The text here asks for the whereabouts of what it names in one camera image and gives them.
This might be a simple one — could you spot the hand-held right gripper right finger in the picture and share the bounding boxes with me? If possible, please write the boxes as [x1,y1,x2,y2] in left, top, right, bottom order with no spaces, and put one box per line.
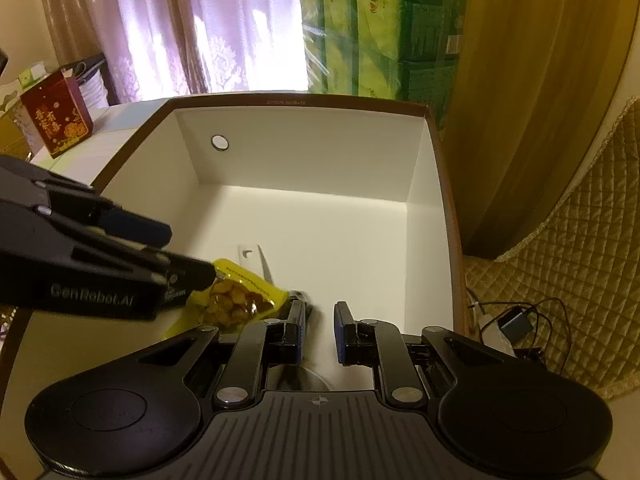
[334,301,543,409]

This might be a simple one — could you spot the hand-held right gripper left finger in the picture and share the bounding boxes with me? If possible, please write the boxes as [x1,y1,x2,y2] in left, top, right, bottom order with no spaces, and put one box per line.
[120,300,307,410]

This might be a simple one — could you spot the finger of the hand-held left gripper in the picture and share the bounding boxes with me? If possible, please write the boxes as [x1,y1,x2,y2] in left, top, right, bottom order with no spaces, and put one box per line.
[135,247,219,294]
[99,204,174,249]

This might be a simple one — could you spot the yellow snack packet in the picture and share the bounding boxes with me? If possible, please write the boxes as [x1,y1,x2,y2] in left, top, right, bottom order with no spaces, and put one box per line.
[164,258,291,342]

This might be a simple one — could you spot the brown cardboard storage box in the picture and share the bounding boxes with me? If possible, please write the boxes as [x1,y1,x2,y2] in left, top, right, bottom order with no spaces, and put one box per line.
[0,92,468,411]

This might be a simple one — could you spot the red gift box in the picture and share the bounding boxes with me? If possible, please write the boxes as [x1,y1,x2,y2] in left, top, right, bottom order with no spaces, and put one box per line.
[20,70,95,160]

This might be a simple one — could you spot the stack of white plates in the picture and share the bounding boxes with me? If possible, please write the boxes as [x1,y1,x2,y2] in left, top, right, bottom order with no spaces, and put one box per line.
[74,54,121,109]

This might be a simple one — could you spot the small green tissue box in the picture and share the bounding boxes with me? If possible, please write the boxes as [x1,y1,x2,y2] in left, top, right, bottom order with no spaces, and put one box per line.
[17,62,51,87]

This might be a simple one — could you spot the pink patterned curtain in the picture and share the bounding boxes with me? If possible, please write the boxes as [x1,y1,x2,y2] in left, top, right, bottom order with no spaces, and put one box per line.
[37,0,309,107]

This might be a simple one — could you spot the chair with quilted cover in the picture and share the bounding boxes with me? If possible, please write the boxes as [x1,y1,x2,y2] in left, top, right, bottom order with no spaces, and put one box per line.
[462,95,640,402]

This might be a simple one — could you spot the green tissue pack bundle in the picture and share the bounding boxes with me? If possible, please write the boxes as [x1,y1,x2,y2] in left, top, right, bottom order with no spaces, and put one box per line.
[297,0,469,132]

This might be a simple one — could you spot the black charger with cables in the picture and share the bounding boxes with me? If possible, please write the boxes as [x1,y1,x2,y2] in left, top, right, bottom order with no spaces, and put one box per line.
[467,290,577,362]

